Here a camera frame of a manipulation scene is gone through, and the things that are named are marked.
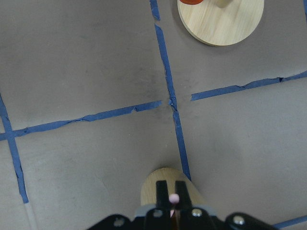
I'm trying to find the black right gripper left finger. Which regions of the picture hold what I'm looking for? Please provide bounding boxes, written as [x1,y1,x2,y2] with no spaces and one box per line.
[156,180,171,210]

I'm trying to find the bamboo cylinder holder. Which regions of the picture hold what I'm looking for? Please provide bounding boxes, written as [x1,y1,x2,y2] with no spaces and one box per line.
[140,167,206,206]

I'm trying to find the pink chopstick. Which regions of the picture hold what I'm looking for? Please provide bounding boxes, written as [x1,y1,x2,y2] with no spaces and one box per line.
[169,193,180,217]

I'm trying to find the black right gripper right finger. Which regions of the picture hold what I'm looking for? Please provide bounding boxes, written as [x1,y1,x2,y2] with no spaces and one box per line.
[175,181,192,210]

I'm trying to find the wooden mug tree stand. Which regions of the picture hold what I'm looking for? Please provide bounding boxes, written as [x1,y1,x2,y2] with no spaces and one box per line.
[177,0,264,46]

